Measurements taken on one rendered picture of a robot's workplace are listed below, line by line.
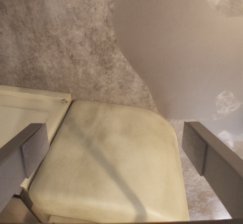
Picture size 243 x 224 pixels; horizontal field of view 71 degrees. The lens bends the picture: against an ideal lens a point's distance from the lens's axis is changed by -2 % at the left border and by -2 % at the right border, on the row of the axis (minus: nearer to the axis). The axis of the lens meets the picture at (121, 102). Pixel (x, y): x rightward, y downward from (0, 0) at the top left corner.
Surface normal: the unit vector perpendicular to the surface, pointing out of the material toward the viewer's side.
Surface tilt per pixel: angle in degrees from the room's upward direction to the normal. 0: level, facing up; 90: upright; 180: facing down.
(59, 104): 90
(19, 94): 0
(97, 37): 0
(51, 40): 0
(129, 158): 90
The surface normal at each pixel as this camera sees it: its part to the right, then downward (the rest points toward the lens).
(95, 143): 0.07, -0.77
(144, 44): -0.11, 0.63
